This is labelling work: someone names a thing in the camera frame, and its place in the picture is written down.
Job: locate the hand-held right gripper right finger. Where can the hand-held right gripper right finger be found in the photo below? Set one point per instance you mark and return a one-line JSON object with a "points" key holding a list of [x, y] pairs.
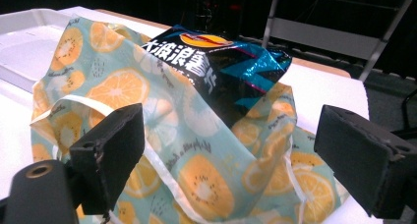
{"points": [[364, 158]]}

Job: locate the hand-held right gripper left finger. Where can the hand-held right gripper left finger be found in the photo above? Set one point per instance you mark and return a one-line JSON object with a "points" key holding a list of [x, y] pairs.
{"points": [[109, 155]]}

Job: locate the fruit print shopping bag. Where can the fruit print shopping bag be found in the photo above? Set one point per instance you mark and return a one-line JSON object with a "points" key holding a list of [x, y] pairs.
{"points": [[183, 142]]}

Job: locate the black and blue chip bag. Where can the black and blue chip bag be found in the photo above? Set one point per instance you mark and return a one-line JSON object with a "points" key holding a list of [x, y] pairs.
{"points": [[229, 76]]}

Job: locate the white plastic tray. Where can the white plastic tray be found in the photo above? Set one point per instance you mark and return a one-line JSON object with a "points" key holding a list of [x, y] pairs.
{"points": [[23, 44]]}

